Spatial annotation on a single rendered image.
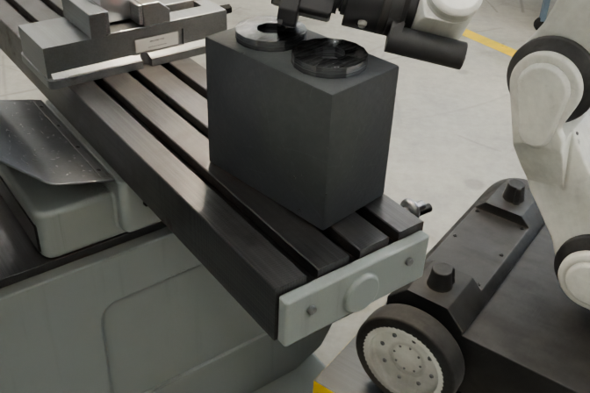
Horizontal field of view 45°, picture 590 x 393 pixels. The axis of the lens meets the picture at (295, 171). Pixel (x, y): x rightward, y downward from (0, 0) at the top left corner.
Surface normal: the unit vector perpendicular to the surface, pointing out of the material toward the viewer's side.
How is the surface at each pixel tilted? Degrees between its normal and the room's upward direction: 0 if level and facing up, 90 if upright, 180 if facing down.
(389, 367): 90
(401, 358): 90
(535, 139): 90
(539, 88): 90
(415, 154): 0
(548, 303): 0
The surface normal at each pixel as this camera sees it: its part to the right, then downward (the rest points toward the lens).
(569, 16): -0.59, 0.42
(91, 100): 0.04, -0.84
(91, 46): 0.59, 0.45
